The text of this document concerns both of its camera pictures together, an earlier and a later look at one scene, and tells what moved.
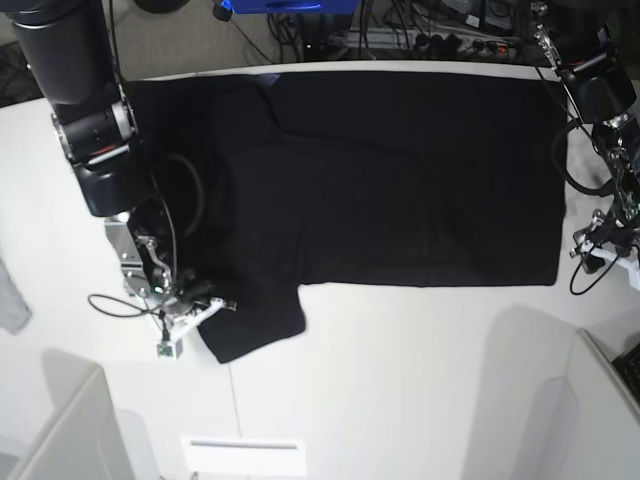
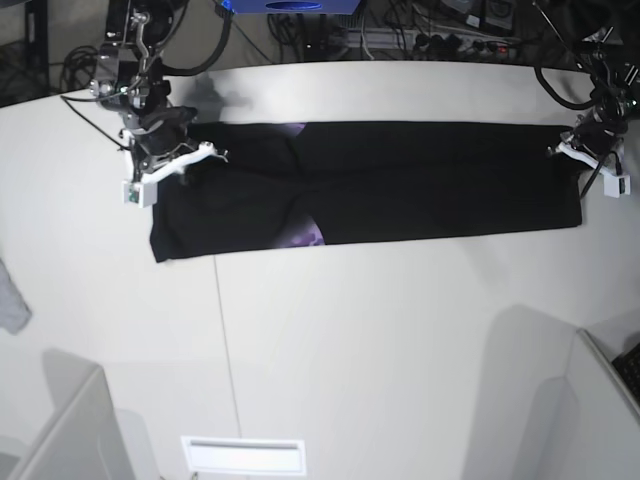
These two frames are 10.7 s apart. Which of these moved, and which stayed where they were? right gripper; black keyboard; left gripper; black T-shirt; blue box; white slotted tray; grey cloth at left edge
Moved: right gripper; black T-shirt; left gripper
Stayed: grey cloth at left edge; black keyboard; blue box; white slotted tray
